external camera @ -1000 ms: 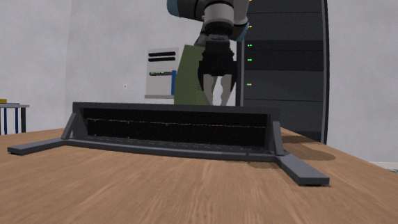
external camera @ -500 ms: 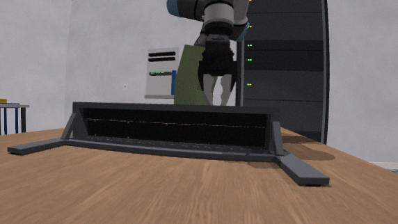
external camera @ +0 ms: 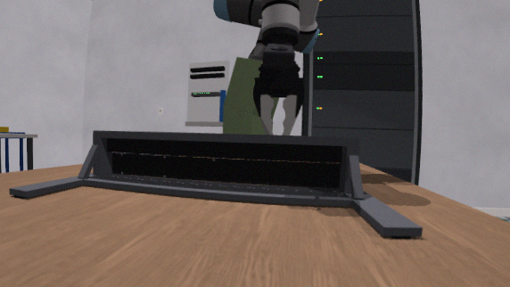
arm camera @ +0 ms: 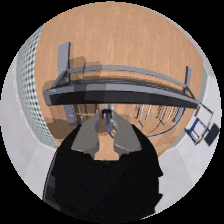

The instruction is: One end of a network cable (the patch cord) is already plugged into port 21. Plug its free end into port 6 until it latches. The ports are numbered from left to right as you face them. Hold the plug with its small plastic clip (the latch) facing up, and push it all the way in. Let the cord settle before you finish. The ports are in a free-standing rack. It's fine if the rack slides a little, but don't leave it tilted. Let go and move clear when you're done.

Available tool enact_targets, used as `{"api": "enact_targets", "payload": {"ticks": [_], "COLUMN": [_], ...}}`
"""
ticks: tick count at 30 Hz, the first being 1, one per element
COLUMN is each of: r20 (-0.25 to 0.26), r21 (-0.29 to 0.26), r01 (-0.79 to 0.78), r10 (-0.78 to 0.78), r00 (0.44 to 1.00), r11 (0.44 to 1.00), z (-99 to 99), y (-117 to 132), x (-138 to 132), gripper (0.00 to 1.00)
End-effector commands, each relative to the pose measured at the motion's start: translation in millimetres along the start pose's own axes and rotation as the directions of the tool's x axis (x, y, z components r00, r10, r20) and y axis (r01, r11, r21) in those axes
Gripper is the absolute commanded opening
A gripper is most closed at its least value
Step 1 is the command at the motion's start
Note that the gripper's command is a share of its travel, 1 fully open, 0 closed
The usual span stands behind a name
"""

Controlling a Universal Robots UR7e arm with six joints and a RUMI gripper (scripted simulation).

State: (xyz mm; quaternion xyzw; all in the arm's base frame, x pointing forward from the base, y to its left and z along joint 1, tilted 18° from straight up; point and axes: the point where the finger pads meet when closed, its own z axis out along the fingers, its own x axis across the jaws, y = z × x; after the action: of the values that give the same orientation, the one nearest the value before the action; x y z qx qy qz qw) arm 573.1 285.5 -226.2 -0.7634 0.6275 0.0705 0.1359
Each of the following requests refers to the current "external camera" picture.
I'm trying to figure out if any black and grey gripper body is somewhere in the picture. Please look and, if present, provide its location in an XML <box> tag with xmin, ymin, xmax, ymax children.
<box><xmin>259</xmin><ymin>27</ymin><xmax>300</xmax><ymax>97</ymax></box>

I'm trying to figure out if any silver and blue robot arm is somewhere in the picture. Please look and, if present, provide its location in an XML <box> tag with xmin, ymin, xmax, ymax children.
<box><xmin>213</xmin><ymin>0</ymin><xmax>320</xmax><ymax>70</ymax></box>

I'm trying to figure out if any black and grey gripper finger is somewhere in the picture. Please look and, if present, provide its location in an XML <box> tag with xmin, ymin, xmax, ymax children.
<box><xmin>282</xmin><ymin>78</ymin><xmax>305</xmax><ymax>135</ymax></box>
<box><xmin>253</xmin><ymin>78</ymin><xmax>274</xmax><ymax>135</ymax></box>

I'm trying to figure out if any black network patch panel rack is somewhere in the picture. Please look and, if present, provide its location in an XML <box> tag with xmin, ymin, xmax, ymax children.
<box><xmin>9</xmin><ymin>131</ymin><xmax>423</xmax><ymax>239</ymax></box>

